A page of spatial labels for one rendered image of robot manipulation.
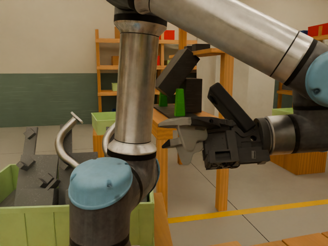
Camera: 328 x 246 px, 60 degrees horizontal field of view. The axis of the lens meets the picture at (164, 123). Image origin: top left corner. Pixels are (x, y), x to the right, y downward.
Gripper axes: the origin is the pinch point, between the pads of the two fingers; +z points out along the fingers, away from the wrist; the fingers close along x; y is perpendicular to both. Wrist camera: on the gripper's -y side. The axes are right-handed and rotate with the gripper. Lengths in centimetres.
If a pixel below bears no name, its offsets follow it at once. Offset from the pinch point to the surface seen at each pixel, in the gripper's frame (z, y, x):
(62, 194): 41, 4, 58
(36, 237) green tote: 41, 18, 40
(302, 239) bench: -38, 24, 38
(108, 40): 113, -367, 472
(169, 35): -23, -392, 504
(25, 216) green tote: 43, 12, 36
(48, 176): 46, -4, 56
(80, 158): 34, -10, 57
